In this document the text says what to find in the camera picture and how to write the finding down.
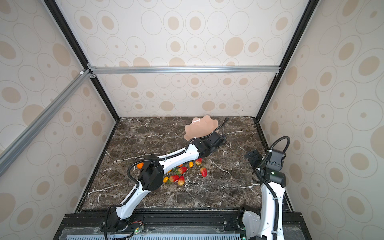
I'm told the fake strawberry front left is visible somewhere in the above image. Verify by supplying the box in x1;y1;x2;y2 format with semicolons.
169;175;180;183

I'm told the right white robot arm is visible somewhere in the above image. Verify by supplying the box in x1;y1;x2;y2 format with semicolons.
239;136;291;240

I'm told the fake peach strawberry front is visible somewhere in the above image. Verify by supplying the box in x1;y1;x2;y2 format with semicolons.
177;176;185;186

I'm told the fake orange far left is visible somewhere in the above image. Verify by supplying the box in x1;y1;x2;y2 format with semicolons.
137;163;144;170

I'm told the slanted aluminium frame bar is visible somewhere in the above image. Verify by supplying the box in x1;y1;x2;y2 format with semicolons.
1;70;91;175

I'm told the fake strawberry far right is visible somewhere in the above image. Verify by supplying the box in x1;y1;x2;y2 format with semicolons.
200;168;208;177

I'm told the horizontal aluminium frame bar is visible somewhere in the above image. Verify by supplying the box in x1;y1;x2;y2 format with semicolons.
91;66;280;74

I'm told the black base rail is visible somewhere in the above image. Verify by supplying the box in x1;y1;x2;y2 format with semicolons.
53;209;313;240

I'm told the fake strawberry by grapes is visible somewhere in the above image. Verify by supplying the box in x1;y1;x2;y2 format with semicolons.
195;158;202;166

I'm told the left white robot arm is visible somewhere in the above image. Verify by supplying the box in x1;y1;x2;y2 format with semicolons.
103;132;227;240

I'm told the pink scalloped fruit bowl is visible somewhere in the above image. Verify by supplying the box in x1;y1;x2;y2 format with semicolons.
184;115;219;141

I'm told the fake strawberry centre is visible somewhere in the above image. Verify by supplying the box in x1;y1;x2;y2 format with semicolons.
177;167;188;176

